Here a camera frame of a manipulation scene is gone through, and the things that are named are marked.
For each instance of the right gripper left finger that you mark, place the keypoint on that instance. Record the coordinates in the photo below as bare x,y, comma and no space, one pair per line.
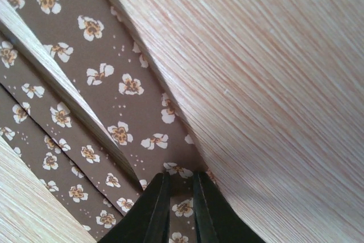
149,218

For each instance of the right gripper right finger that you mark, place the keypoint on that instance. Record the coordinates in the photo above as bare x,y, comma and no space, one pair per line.
215,219

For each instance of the brown floral tie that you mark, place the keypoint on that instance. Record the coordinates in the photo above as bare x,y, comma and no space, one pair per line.
95,50

